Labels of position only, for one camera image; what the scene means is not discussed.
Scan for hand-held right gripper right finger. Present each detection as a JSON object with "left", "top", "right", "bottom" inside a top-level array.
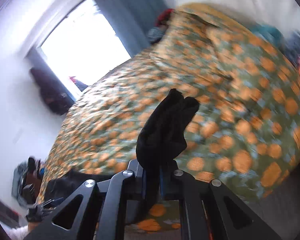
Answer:
[{"left": 160, "top": 162, "right": 282, "bottom": 240}]

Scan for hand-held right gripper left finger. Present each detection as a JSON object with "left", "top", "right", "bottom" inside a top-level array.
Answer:
[{"left": 26, "top": 160, "right": 147, "bottom": 240}]

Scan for pile of clothes by curtain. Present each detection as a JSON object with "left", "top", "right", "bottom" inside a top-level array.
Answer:
[{"left": 147, "top": 9, "right": 176, "bottom": 43}]

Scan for bright window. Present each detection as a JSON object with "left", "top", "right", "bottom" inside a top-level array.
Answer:
[{"left": 40, "top": 0, "right": 132, "bottom": 87}]

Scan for dark hanging coat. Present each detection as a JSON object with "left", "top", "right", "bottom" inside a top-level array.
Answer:
[{"left": 30, "top": 67, "right": 74, "bottom": 115}]

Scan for teal cloth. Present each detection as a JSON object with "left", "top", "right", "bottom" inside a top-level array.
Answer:
[{"left": 252, "top": 24, "right": 283, "bottom": 39}]

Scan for blue curtain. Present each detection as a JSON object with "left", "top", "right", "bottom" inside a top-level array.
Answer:
[{"left": 86, "top": 0, "right": 175, "bottom": 55}]

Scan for grey cloth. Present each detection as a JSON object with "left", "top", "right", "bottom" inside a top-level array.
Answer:
[{"left": 13, "top": 161, "right": 30, "bottom": 205}]

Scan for black pants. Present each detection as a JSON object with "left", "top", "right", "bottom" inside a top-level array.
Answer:
[{"left": 44, "top": 89, "right": 200, "bottom": 223}]

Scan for clothes hanging outside window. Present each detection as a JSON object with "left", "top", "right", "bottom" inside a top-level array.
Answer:
[{"left": 69, "top": 76, "right": 88, "bottom": 91}]

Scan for brown wooden nightstand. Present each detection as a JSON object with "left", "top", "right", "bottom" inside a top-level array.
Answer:
[{"left": 25, "top": 172, "right": 44, "bottom": 200}]

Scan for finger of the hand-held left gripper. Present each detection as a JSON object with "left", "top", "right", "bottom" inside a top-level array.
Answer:
[{"left": 40, "top": 197, "right": 64, "bottom": 209}]

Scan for dark clothes beside bed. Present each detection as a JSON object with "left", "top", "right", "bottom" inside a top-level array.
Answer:
[{"left": 286, "top": 30, "right": 300, "bottom": 64}]

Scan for orange floral green blanket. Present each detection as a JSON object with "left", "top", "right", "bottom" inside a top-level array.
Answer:
[{"left": 37, "top": 2, "right": 300, "bottom": 233}]

